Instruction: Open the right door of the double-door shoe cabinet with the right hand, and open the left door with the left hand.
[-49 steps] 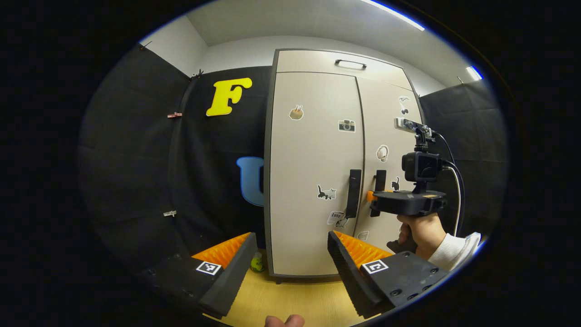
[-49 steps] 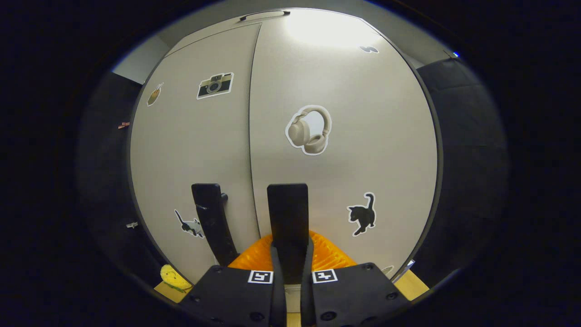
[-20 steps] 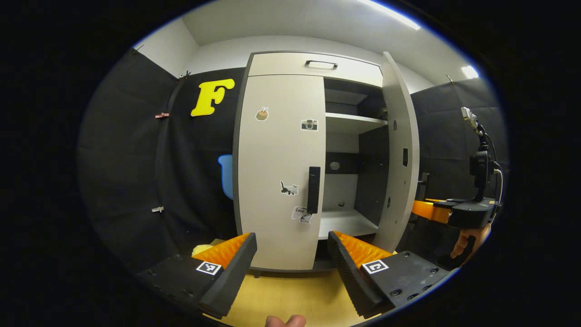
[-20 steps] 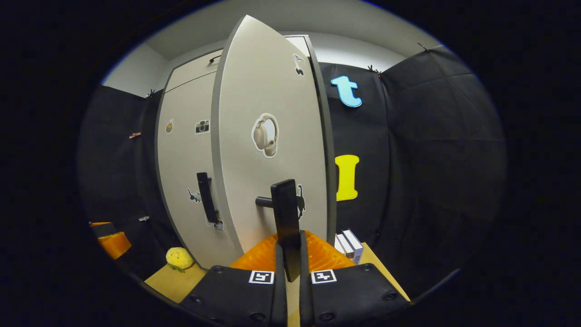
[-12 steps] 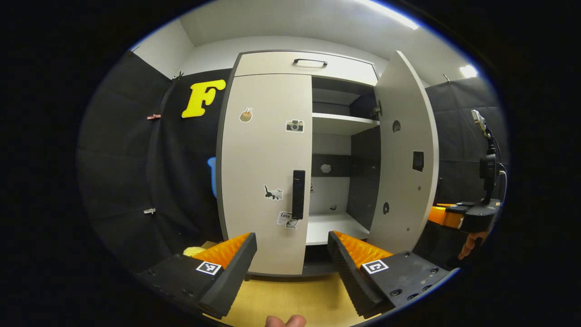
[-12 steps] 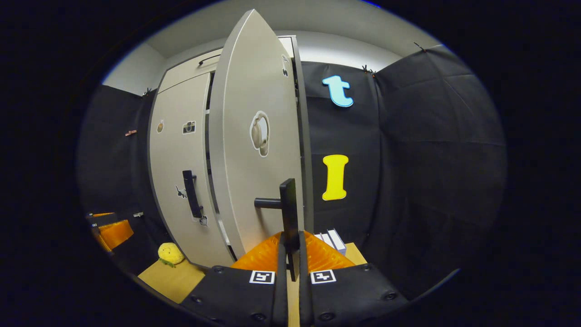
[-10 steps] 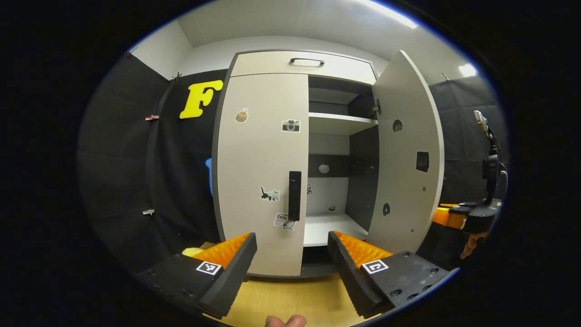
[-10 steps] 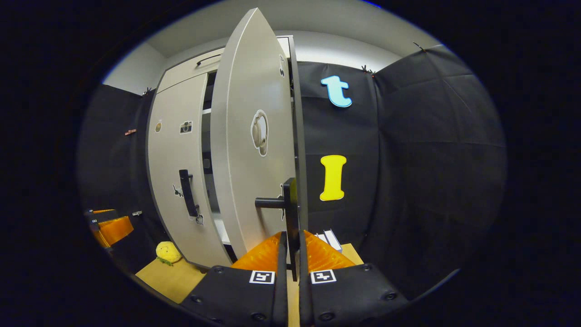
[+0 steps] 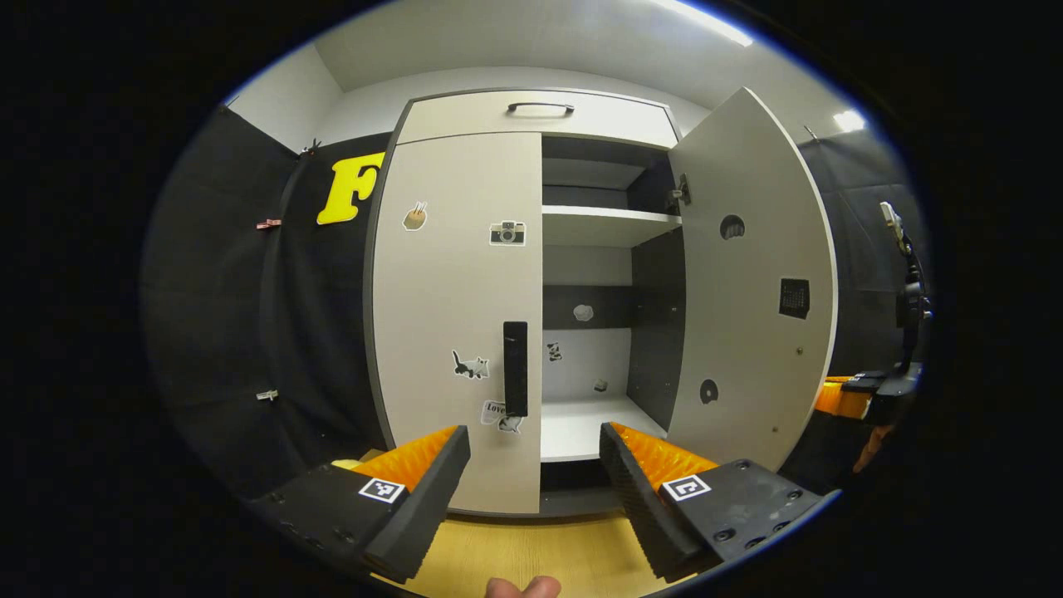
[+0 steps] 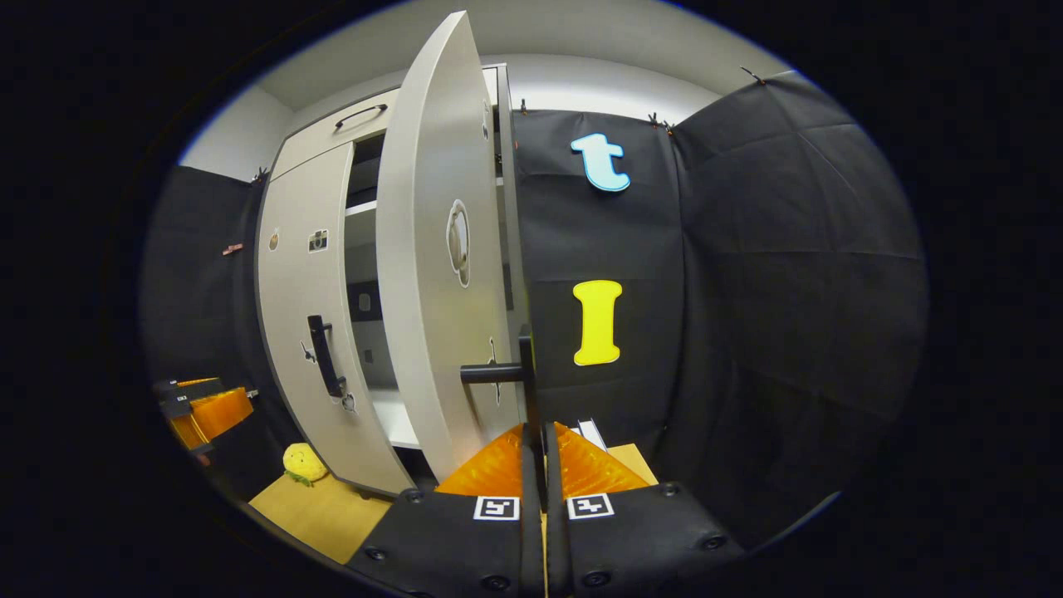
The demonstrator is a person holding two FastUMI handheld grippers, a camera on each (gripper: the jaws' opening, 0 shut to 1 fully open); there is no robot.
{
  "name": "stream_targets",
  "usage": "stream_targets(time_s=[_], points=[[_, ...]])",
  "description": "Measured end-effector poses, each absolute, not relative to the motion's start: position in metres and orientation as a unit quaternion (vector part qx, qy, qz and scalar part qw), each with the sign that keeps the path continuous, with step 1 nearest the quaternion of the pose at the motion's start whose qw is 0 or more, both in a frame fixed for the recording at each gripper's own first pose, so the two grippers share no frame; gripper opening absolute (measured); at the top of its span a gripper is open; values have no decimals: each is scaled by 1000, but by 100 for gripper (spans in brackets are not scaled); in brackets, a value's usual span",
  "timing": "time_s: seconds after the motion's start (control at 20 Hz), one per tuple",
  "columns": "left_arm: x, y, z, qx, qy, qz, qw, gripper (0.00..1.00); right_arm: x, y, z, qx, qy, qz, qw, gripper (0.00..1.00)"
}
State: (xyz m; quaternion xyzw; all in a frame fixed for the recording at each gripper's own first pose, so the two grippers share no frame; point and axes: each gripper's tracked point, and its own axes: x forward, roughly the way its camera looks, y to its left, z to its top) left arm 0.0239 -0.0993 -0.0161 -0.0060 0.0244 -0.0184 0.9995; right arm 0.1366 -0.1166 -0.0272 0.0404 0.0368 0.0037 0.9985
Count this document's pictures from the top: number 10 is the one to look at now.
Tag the black backdrop cloth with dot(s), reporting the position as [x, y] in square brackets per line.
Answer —
[789, 291]

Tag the yellow plush toy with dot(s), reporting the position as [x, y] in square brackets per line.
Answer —
[303, 461]

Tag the white flat item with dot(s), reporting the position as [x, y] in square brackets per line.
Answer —
[591, 433]

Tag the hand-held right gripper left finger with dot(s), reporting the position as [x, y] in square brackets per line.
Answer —
[531, 531]

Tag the camera sticker shoe cabinet door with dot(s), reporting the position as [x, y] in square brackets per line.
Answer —
[299, 291]

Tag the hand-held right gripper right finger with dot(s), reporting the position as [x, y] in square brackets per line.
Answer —
[556, 540]

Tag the grey cabinet drawer front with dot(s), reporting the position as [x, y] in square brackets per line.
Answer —
[324, 145]

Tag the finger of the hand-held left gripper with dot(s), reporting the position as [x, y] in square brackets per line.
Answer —
[166, 386]
[176, 405]

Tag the white cabinet shelf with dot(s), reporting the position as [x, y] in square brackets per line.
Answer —
[361, 208]
[394, 419]

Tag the cherry sticker shoe cabinet door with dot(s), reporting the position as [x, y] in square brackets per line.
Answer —
[423, 249]

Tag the grey double-door shoe cabinet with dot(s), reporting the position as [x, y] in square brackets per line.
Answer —
[362, 249]

